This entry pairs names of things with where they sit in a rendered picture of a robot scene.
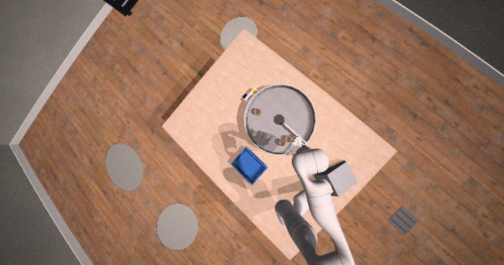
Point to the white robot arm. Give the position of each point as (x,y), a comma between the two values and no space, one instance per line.
(316,197)

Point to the blue tray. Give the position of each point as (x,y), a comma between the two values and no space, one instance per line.
(249,165)

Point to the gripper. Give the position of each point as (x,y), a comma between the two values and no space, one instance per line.
(295,146)

